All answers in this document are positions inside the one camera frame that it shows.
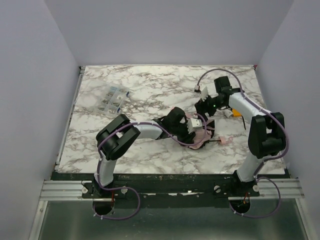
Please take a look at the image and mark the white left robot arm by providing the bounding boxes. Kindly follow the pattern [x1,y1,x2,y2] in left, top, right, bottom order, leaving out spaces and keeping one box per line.
[94,107,216,195]

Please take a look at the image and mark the small white orange object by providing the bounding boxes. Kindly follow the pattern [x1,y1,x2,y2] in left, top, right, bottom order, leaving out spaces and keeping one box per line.
[222,108,242,118]

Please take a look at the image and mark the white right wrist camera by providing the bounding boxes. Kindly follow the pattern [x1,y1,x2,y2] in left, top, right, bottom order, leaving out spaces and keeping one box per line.
[194,85,209,102]

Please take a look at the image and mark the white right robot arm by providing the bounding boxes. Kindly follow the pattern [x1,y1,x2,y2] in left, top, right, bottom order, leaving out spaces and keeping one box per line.
[194,76,287,195]

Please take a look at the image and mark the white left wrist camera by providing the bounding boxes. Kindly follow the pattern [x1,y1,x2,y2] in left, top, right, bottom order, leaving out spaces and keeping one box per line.
[187,118,203,133]

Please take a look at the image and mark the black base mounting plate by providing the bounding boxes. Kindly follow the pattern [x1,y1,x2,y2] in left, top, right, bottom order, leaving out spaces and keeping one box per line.
[51,169,261,210]

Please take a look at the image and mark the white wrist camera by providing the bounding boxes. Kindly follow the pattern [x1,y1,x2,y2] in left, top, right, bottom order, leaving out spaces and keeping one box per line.
[187,118,203,133]
[194,85,209,102]

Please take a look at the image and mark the clear plastic organizer box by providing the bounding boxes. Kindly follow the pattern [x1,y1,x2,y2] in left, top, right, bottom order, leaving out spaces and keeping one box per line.
[96,83,130,116]

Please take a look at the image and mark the pink folding umbrella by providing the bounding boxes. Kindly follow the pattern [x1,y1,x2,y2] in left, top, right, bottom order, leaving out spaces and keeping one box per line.
[171,107,234,150]

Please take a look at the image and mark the aluminium frame rail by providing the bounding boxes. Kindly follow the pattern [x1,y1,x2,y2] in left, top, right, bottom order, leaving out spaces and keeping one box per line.
[31,65,309,240]

